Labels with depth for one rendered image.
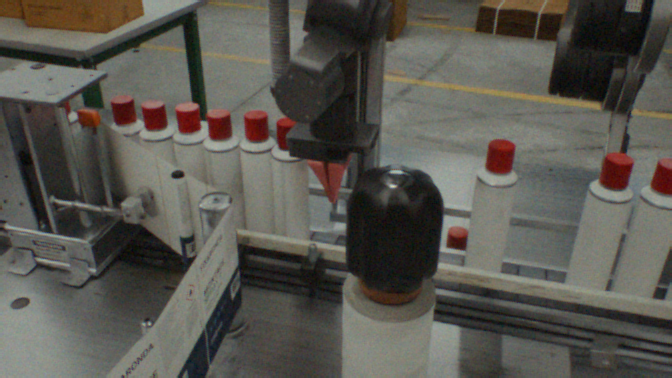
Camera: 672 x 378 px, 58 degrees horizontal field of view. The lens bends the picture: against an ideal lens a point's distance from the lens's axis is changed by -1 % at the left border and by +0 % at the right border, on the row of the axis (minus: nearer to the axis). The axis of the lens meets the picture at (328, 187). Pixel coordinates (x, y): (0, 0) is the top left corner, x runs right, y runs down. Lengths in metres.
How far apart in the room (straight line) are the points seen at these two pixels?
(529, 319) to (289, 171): 0.38
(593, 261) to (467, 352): 0.20
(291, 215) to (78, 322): 0.31
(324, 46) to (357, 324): 0.28
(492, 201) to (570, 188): 0.47
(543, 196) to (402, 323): 0.71
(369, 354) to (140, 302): 0.39
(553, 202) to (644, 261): 0.37
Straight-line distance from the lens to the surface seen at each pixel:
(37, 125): 0.86
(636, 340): 0.90
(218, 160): 0.86
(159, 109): 0.90
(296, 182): 0.84
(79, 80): 0.86
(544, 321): 0.88
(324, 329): 0.79
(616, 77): 1.67
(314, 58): 0.62
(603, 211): 0.81
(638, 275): 0.87
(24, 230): 0.95
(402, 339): 0.55
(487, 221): 0.82
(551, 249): 1.06
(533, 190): 1.22
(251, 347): 0.77
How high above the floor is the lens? 1.43
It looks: 31 degrees down
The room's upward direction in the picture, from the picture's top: straight up
